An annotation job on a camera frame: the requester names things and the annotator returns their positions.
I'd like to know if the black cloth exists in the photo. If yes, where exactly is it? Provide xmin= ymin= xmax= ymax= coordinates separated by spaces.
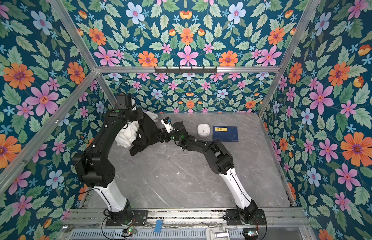
xmin=129 ymin=113 xmax=164 ymax=156

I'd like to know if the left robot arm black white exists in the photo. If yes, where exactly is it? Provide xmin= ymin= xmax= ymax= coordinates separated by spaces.
xmin=72 ymin=95 xmax=143 ymax=226

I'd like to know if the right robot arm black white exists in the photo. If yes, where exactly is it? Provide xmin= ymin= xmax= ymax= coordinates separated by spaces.
xmin=160 ymin=117 xmax=259 ymax=225

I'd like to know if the white cloth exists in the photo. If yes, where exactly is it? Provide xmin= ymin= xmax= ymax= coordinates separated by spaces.
xmin=115 ymin=111 xmax=159 ymax=148

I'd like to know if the white square timer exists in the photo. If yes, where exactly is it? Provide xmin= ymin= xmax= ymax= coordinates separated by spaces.
xmin=197 ymin=124 xmax=211 ymax=137

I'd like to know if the dark blue booklet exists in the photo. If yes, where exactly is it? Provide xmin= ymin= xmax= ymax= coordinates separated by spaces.
xmin=213 ymin=126 xmax=239 ymax=143

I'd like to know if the blue tape piece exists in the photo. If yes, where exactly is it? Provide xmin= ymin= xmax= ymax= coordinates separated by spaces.
xmin=154 ymin=220 xmax=163 ymax=234

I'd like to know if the white plastic device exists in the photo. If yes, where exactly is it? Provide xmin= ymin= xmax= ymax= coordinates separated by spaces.
xmin=206 ymin=226 xmax=230 ymax=240

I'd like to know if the left small circuit board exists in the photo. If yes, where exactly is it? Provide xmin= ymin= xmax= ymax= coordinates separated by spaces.
xmin=122 ymin=228 xmax=137 ymax=238

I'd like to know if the small circuit board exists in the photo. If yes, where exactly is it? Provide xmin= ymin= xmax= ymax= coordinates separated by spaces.
xmin=122 ymin=228 xmax=137 ymax=238
xmin=243 ymin=229 xmax=259 ymax=240

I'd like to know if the right small circuit board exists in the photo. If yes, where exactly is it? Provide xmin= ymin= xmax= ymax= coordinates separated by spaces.
xmin=243 ymin=229 xmax=259 ymax=240

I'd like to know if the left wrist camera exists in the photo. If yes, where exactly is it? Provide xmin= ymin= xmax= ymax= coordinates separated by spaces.
xmin=114 ymin=95 xmax=135 ymax=111

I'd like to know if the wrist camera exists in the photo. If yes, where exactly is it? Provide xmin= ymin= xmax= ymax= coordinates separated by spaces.
xmin=114 ymin=95 xmax=135 ymax=111
xmin=161 ymin=117 xmax=174 ymax=133

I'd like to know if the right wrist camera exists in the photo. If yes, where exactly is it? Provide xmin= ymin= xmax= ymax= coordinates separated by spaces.
xmin=161 ymin=117 xmax=174 ymax=133

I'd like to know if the black hook rail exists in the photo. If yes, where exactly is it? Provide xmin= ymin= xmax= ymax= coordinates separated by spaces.
xmin=154 ymin=67 xmax=218 ymax=74

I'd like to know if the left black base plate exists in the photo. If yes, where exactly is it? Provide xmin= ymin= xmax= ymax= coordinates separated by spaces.
xmin=105 ymin=210 xmax=149 ymax=227

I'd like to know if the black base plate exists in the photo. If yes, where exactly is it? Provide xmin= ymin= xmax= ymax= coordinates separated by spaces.
xmin=105 ymin=210 xmax=149 ymax=227
xmin=223 ymin=209 xmax=267 ymax=226

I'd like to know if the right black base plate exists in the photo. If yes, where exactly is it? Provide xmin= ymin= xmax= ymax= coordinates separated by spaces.
xmin=223 ymin=209 xmax=267 ymax=226

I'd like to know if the aluminium mounting rail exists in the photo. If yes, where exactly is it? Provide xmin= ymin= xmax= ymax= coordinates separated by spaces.
xmin=64 ymin=207 xmax=311 ymax=230

